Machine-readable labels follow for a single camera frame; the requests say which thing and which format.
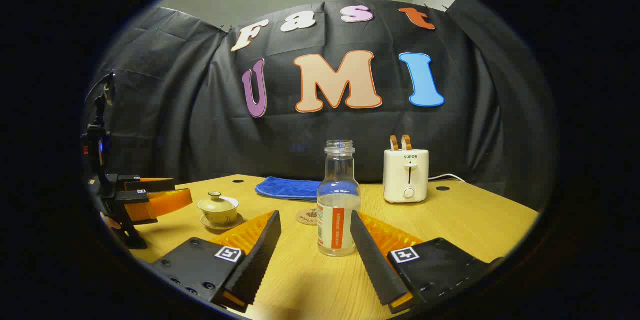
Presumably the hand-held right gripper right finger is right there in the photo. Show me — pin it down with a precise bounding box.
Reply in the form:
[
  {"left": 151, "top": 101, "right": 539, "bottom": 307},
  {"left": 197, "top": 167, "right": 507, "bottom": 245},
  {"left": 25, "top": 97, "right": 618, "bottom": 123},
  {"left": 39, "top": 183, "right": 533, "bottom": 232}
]
[{"left": 350, "top": 210, "right": 506, "bottom": 314}]

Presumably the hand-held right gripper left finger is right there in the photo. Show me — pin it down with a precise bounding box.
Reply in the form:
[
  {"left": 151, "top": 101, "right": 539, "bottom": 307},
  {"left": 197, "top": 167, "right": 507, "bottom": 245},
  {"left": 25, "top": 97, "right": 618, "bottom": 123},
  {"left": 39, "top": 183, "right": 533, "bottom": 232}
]
[{"left": 150, "top": 210, "right": 282, "bottom": 313}]

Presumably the cream teacup lid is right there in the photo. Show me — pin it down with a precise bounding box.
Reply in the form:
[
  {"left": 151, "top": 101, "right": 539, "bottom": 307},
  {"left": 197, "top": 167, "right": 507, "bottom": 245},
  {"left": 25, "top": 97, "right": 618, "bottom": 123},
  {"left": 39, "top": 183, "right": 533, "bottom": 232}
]
[{"left": 197, "top": 191, "right": 240, "bottom": 213}]

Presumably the round wooden coaster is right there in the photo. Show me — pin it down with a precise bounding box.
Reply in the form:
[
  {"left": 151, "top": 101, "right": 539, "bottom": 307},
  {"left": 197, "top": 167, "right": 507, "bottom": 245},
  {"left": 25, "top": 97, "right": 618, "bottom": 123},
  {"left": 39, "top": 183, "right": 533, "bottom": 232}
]
[{"left": 295, "top": 208, "right": 321, "bottom": 226}]

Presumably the clear glass water bottle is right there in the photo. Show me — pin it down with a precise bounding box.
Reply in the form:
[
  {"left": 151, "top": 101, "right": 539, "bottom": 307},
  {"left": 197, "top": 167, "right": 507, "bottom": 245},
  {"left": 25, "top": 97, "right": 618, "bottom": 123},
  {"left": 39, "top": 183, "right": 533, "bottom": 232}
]
[{"left": 317, "top": 140, "right": 362, "bottom": 257}]

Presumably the blue towel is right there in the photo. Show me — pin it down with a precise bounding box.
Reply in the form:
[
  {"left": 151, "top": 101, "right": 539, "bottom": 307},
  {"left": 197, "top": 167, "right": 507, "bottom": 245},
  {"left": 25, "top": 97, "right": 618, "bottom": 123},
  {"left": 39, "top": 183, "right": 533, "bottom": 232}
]
[{"left": 255, "top": 176, "right": 323, "bottom": 201}]

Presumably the black backdrop cloth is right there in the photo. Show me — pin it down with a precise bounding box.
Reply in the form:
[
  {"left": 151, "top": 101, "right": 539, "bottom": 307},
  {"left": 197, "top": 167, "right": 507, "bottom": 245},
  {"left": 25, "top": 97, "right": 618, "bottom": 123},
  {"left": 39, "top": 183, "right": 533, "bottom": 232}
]
[{"left": 85, "top": 0, "right": 556, "bottom": 210}]

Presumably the white toaster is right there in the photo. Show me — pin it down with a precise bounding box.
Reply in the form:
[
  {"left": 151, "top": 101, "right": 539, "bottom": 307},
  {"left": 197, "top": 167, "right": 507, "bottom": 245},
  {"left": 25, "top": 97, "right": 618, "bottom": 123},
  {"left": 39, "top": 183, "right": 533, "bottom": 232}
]
[{"left": 383, "top": 149, "right": 430, "bottom": 204}]

